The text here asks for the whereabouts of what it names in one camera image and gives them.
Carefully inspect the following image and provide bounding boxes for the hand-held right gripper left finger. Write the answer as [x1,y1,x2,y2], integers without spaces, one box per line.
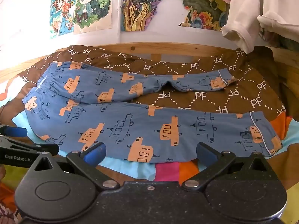
[27,142,121,191]

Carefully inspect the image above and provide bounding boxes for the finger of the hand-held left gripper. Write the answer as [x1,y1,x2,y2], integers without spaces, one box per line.
[0,124,28,138]
[0,136,59,155]

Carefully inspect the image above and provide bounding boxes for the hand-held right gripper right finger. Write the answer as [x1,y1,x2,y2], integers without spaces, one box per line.
[182,142,274,190]

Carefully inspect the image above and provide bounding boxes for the blue car print pants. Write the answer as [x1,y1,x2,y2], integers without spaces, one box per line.
[22,61,283,164]

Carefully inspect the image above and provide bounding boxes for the multicoloured bed sheet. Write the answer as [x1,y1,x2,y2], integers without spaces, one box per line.
[0,75,299,224]

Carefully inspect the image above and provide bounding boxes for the brown lettered blanket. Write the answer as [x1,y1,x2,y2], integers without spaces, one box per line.
[20,44,286,122]

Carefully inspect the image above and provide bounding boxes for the white hanging shirt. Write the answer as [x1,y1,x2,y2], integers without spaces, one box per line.
[221,0,299,54]

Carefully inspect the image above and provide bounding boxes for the wooden bed frame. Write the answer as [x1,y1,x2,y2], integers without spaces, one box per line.
[0,42,299,103]

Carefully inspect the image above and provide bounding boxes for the blue cartoon wall poster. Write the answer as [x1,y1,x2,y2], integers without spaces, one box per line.
[50,0,78,39]

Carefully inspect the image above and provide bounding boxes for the white wall conduit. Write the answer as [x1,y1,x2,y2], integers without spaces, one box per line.
[116,0,123,44]

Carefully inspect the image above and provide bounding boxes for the green cartoon figure wall poster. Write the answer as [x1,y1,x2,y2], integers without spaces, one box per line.
[73,0,113,35]

